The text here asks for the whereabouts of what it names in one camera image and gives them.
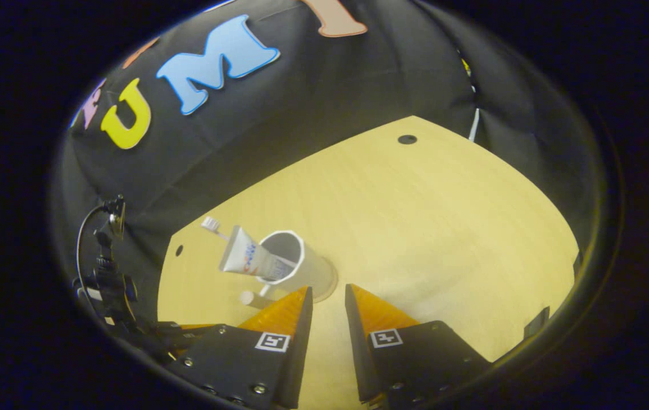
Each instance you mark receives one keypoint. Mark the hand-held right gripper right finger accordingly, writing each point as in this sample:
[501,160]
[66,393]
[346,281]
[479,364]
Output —
[358,347]

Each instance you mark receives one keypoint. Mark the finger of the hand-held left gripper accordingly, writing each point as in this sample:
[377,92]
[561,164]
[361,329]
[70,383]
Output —
[187,333]
[180,348]

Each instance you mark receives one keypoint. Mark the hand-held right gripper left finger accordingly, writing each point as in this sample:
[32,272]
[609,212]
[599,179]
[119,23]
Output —
[300,347]

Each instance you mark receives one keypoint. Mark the white toothpaste tube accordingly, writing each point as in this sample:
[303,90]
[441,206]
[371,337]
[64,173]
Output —
[244,256]

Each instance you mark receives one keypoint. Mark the black backdrop cloth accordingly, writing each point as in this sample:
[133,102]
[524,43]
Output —
[330,85]

